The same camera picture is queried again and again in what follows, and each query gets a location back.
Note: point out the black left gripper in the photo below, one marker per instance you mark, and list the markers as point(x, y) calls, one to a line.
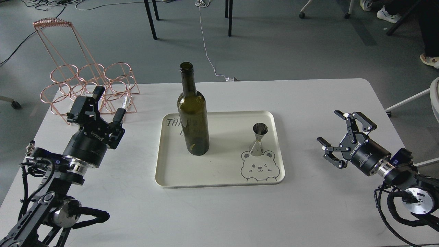
point(92, 140)

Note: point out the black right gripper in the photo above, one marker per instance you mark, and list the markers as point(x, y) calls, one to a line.
point(365, 154)

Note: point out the silver steel jigger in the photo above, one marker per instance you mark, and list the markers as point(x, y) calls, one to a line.
point(256, 148)

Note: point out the dark green wine bottle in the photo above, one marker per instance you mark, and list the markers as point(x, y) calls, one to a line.
point(192, 110)

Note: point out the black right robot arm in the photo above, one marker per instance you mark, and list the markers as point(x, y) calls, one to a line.
point(412, 197)

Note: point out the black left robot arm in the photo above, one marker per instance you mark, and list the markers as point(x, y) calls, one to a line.
point(49, 210)

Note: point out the white office chair right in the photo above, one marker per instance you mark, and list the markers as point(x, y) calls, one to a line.
point(416, 122)

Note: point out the person's beige shoe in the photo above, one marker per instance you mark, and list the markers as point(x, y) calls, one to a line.
point(430, 61)

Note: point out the cream bear serving tray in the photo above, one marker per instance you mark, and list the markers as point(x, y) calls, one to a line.
point(228, 161)

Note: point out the person's white shoe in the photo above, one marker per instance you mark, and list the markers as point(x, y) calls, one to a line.
point(384, 15)

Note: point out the white chair base top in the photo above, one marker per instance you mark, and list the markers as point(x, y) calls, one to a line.
point(341, 8)

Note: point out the person in black trousers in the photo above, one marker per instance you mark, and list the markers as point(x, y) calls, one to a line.
point(428, 19)

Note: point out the copper wire wine rack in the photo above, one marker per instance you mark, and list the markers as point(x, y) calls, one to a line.
point(70, 81)

